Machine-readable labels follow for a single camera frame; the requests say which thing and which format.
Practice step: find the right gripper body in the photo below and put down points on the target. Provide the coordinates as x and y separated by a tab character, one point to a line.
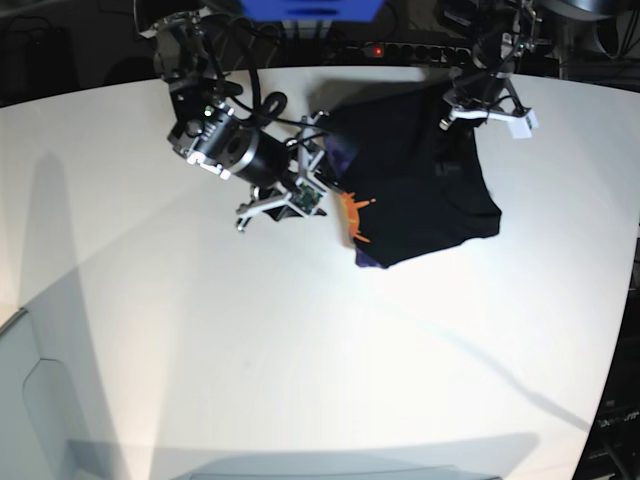
273	169

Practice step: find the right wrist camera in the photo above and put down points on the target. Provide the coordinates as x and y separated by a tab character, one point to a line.
307	199

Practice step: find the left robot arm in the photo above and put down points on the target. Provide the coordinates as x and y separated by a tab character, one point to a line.
502	31

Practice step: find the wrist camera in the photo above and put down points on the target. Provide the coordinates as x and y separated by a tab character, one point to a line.
522	127
307	199

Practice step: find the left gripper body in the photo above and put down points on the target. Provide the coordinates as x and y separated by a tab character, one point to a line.
482	97

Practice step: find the blue plastic box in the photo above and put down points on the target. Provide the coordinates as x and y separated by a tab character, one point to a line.
317	10

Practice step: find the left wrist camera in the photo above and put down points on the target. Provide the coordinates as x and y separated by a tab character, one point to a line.
522	127

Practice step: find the black T-shirt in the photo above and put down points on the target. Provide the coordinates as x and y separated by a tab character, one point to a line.
408	188

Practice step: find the black power strip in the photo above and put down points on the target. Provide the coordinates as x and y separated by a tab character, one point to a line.
405	54

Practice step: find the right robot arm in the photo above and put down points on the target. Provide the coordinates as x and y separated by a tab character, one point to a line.
186	61

